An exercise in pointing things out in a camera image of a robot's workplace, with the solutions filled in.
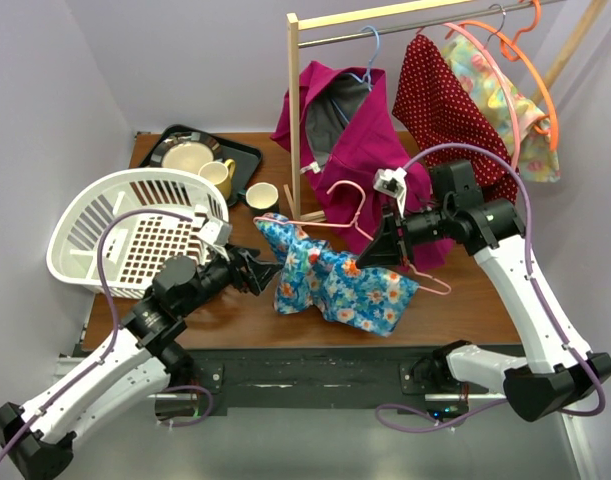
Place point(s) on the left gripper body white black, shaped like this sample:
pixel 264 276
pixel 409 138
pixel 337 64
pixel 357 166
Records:
pixel 222 262

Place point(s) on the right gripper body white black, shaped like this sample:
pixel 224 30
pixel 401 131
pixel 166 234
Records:
pixel 420 227

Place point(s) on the blue floral cloth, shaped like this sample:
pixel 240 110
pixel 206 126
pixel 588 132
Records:
pixel 315 275

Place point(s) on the pink wire hanger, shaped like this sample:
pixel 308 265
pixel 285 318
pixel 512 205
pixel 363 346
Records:
pixel 353 224

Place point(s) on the magenta cloth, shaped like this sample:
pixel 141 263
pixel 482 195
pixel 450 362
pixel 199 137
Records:
pixel 331 151

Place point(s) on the red polka dot skirt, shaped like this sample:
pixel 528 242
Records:
pixel 434 107

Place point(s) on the pink plastic hanger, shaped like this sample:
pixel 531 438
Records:
pixel 458 95

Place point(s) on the blue wire hanger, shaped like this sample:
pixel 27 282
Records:
pixel 343 93

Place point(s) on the floral pastel skirt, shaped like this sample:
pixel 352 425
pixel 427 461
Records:
pixel 522 126

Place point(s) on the orange plastic hanger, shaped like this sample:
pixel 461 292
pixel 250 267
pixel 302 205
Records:
pixel 510 50

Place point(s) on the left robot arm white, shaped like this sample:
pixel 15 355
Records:
pixel 140 357

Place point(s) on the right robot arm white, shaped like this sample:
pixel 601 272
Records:
pixel 558 367

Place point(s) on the black mug cream inside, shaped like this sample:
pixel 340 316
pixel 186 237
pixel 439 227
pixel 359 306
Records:
pixel 261 199

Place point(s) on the yellow mug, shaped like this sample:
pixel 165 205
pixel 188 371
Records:
pixel 220 174

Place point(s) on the black tray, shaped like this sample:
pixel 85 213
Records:
pixel 246 157

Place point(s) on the white laundry basket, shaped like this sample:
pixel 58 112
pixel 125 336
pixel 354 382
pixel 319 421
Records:
pixel 165 202

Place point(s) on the cream plate black rim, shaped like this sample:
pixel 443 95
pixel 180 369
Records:
pixel 186 151

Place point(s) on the wooden clothes rack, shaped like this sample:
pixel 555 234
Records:
pixel 300 196

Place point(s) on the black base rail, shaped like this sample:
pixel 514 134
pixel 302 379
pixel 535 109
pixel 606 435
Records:
pixel 307 378

